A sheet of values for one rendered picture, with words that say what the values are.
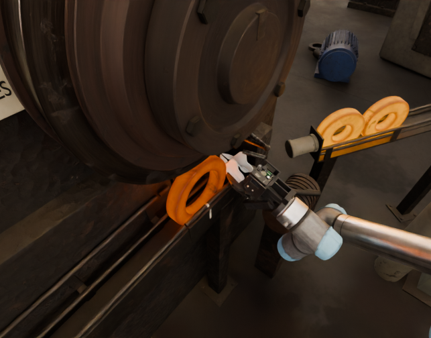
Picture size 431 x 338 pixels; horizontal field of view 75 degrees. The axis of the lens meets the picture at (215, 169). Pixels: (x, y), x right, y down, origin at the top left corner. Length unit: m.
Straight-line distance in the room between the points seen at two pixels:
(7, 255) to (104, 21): 0.40
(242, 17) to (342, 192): 1.53
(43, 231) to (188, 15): 0.42
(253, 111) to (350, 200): 1.37
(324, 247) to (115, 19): 0.61
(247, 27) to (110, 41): 0.15
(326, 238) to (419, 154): 1.64
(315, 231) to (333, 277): 0.80
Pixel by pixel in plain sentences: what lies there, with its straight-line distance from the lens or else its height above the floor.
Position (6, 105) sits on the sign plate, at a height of 1.08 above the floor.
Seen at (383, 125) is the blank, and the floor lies 0.69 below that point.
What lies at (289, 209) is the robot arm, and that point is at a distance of 0.69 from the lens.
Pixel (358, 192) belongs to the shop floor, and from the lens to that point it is 1.84.
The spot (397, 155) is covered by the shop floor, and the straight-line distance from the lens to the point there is 2.20.
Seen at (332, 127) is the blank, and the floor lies 0.74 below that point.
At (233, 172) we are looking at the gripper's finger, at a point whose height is 0.75.
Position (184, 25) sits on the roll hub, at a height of 1.19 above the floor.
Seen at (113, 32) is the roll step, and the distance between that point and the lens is 0.30.
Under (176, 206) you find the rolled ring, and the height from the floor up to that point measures 0.79.
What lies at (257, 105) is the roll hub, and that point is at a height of 1.02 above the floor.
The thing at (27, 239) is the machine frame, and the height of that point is 0.87.
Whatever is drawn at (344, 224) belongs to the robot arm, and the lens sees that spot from 0.82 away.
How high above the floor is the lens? 1.29
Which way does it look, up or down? 47 degrees down
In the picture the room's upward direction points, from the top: straight up
